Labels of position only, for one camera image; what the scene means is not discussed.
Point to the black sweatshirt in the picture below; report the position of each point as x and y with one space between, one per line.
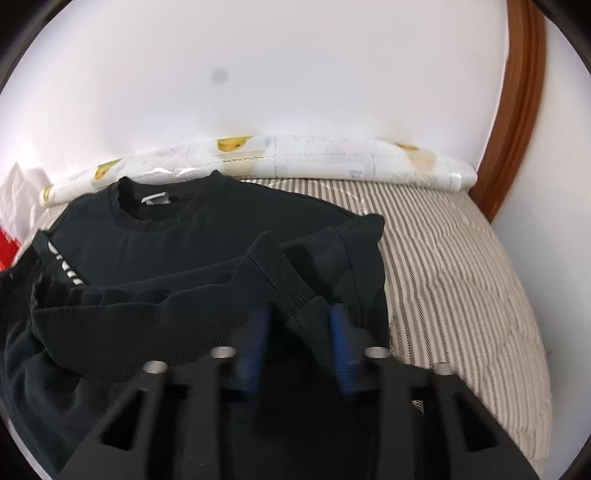
137 272

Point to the brown wooden door frame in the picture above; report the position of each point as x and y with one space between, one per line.
518 108

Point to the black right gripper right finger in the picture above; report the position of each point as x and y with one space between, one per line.
418 423

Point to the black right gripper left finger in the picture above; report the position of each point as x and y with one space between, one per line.
173 423

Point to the red paper shopping bag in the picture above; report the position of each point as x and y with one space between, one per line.
8 250

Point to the white rolled paper with lemons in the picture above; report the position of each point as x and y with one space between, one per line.
276 157

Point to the striped quilted mattress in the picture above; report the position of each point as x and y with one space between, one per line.
453 296

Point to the white plastic shopping bag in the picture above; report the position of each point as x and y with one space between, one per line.
22 209

